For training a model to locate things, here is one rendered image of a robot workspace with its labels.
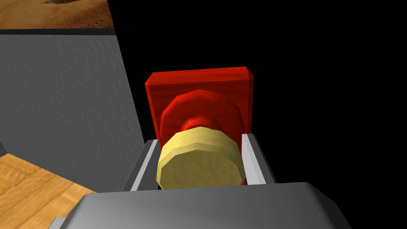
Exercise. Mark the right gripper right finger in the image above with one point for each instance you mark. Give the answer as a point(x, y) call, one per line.
point(256, 162)

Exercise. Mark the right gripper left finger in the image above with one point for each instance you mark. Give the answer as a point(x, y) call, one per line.
point(142, 168)

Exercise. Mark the red and yellow door knob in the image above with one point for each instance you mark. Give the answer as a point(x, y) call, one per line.
point(203, 127)

